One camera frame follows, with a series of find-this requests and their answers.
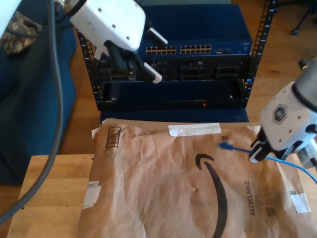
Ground blue base under rack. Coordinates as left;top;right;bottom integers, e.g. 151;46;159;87
100;109;250;122

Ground blue sofa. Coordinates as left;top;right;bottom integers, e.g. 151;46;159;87
0;0;77;185

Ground black equipment rack frame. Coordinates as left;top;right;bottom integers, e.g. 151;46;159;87
75;0;278;111

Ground blue network switch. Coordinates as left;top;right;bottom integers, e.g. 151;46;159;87
95;4;253;59

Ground camouflage cloth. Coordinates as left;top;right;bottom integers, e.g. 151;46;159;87
0;11;43;56

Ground brown paper mailer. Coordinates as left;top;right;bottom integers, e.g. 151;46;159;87
76;118;317;238

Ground office chair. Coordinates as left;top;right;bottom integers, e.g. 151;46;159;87
291;0;317;35

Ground blue network cable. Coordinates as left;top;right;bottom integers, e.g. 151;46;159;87
217;141;317;184

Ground black rack server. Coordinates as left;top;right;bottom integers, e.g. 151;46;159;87
98;57;251;82

